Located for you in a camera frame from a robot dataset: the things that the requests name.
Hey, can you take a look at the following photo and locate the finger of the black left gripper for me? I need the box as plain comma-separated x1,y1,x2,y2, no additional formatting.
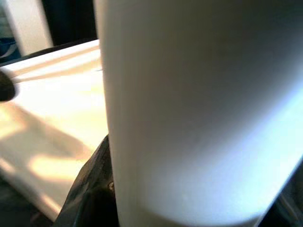
0,70,16,103

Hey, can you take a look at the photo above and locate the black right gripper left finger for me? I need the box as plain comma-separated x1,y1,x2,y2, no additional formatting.
53,134,119,227

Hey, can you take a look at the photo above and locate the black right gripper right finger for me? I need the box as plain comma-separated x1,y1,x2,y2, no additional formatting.
252,155,303,227

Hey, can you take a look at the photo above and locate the white plastic table top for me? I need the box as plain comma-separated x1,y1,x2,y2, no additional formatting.
0,39,112,223

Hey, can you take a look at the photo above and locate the white plastic table leg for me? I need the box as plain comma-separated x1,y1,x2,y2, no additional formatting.
93,0,303,227

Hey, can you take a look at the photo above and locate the black door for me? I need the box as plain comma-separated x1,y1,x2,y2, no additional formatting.
41,0,98,47

